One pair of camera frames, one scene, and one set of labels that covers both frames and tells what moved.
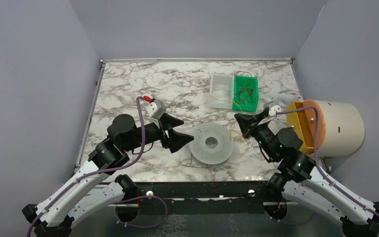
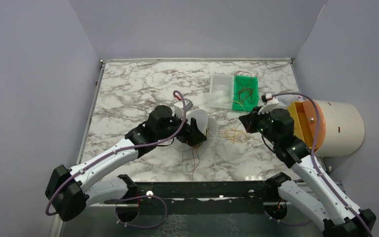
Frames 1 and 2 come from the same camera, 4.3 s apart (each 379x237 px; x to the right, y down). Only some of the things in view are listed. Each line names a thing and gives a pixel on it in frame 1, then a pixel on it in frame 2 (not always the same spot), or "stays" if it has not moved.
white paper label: [284, 99] stays
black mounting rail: [197, 198] stays
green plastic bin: [245, 93] stays
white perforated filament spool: [212, 144] -> [208, 126]
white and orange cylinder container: [340, 127] stays
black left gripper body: [167, 133] -> [192, 132]
